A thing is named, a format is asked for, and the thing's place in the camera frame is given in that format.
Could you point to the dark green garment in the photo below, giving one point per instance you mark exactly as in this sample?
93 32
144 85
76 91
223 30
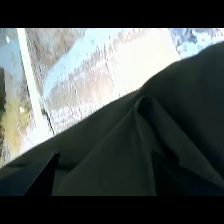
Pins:
140 140

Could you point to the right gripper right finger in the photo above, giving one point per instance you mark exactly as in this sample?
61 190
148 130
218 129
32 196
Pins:
166 180

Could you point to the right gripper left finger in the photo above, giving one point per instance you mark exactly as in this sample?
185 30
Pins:
42 181

